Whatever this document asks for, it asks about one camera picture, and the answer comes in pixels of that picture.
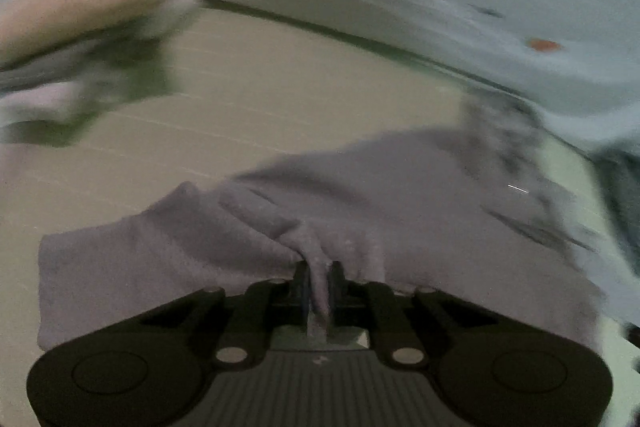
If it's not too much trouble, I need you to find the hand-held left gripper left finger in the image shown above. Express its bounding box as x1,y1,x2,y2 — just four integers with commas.
141,261,311,369

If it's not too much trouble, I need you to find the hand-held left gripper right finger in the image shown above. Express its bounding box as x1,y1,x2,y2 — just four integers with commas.
329,261,499,369

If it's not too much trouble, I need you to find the dark grey garment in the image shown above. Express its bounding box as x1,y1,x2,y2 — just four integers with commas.
0,0,203,148

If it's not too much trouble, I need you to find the teal garment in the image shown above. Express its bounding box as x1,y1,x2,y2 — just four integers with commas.
595,144,640,268

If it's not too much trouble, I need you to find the light grey garment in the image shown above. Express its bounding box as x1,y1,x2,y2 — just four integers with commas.
37,124,607,354

